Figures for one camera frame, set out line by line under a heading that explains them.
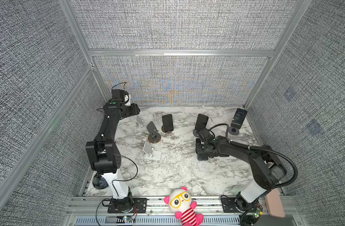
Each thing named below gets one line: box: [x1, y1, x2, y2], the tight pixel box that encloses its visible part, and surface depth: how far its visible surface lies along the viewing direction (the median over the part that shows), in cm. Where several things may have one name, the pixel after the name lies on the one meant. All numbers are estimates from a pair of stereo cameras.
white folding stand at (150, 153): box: [142, 141, 162, 161], surface depth 91 cm
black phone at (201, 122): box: [194, 113, 209, 131], surface depth 94 cm
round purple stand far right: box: [228, 126, 240, 136], surface depth 105 cm
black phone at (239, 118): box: [230, 108, 248, 130], surface depth 97 cm
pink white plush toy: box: [164, 186, 204, 226], surface depth 69 cm
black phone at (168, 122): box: [162, 113, 174, 132], surface depth 97 cm
